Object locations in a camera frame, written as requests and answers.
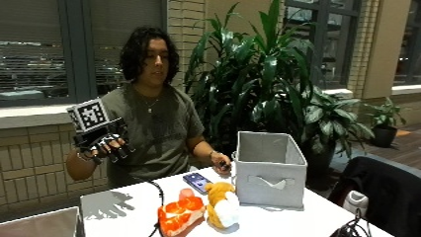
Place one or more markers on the small black object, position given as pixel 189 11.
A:
pixel 224 164

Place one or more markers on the the person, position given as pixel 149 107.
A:
pixel 153 131

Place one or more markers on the grey fabric storage box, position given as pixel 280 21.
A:
pixel 269 174

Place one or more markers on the yellow and white plush toy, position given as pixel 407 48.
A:
pixel 221 204

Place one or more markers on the pink soft toy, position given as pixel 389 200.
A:
pixel 186 193

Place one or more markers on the white marker cube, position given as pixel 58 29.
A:
pixel 88 115

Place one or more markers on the orange and white plush toy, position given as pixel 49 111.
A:
pixel 180 214

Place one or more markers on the large dark plant pot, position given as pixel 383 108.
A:
pixel 319 164

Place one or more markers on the tall green leafy plant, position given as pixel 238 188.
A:
pixel 249 75

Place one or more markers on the variegated leafy plant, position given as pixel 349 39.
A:
pixel 330 118

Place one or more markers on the dark framed window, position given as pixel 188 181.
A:
pixel 52 49
pixel 326 39
pixel 409 42

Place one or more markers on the black jacket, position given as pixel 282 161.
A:
pixel 385 191

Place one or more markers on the black plant pot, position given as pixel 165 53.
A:
pixel 383 136

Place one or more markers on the small potted plant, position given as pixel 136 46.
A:
pixel 385 113

